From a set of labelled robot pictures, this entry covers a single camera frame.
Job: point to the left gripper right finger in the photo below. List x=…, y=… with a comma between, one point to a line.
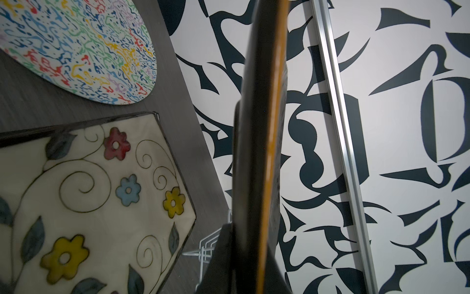
x=274, y=282

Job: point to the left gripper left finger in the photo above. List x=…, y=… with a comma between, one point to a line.
x=219, y=275

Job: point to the floral square plate black rim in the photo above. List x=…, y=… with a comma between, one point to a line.
x=92, y=207

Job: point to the dark glass plate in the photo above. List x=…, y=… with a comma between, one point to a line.
x=256, y=140

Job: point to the colourful speckled round plate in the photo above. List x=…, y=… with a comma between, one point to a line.
x=98, y=50

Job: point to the white wire dish rack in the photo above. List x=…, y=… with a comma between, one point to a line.
x=205, y=251

